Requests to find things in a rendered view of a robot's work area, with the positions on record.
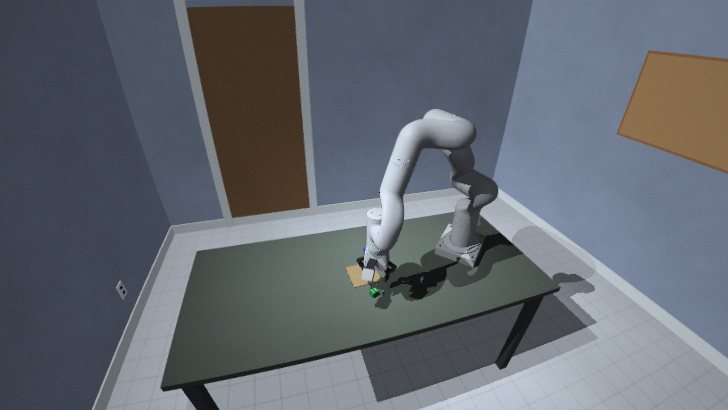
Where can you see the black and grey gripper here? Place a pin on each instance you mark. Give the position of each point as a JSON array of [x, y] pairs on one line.
[[381, 264]]

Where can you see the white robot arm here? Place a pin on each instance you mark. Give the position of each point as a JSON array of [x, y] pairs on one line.
[[455, 138]]

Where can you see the tan flat mat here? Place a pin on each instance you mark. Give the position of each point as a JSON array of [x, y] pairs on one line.
[[355, 273]]

